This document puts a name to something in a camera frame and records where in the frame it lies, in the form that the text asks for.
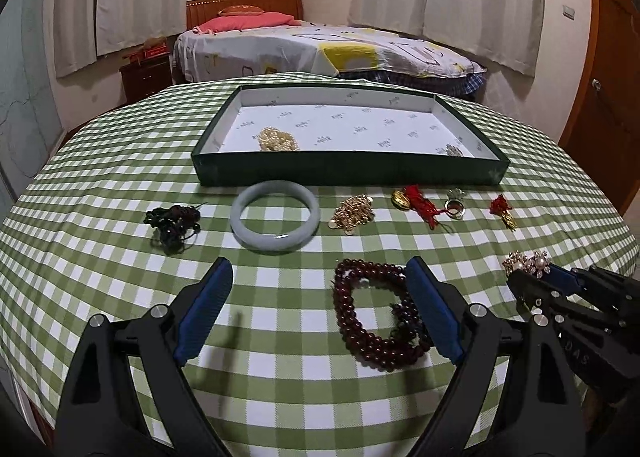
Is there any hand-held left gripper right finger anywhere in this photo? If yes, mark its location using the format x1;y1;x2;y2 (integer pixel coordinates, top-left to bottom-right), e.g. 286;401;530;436
405;256;586;457

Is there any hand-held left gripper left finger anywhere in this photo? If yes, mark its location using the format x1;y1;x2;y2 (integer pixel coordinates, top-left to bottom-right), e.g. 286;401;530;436
54;257;235;457

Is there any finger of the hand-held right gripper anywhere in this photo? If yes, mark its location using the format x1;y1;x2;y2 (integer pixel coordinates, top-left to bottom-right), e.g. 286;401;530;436
506;268;592;334
544;264;640;311

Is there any pearl flower brooch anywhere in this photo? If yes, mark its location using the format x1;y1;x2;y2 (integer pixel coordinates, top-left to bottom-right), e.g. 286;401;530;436
502;249;551;280

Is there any gold charm with red knot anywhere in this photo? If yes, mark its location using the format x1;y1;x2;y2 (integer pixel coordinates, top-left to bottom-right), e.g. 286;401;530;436
489;193;518;233

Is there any dark red bead necklace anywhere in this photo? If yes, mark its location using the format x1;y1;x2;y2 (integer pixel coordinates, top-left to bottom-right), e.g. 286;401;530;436
332;258;433;372

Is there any black bead bracelet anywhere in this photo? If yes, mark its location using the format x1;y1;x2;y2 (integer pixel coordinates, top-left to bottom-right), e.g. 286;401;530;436
144;203;207;255

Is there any pale jade bangle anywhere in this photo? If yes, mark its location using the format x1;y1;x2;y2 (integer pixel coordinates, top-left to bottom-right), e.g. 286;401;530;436
230;181;321;252

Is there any gold charm with long red cord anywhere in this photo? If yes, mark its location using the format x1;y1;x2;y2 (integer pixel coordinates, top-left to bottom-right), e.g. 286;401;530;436
391;184;446;230

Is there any gold chain bracelet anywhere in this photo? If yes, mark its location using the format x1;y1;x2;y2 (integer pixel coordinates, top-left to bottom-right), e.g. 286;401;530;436
328;194;376;236

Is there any dark green shallow box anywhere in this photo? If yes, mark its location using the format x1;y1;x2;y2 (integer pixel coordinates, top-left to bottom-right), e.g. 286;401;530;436
191;84;511;186

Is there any green checked tablecloth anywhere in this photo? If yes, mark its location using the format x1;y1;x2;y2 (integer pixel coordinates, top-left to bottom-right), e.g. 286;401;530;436
0;71;640;457

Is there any wooden door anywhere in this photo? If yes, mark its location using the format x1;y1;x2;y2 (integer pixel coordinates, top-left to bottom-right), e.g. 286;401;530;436
557;0;640;218

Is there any blue plaid bed sheet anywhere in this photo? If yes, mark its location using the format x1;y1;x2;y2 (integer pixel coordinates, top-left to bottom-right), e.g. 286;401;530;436
340;68;487;98

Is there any dark wooden nightstand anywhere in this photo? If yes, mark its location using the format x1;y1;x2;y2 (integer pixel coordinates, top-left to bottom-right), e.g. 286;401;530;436
119;54;174;105

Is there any red box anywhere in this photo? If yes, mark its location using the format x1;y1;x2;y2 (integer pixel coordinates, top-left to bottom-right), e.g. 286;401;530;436
125;44;171;64

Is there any patterned bed cover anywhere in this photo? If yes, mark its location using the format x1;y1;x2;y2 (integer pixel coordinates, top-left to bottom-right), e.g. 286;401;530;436
172;21;486;84

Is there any pink pillow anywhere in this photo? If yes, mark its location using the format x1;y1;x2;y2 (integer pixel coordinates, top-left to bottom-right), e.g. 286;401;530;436
194;12;302;35

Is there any wooden bed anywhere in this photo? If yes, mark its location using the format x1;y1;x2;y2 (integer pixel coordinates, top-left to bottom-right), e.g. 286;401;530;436
171;0;488;98

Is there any silver ring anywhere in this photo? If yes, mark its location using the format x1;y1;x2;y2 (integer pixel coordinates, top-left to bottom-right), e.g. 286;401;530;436
445;188;467;220

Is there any pearl necklace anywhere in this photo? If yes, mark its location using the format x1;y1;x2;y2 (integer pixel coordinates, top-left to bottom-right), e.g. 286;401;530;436
257;126;301;152

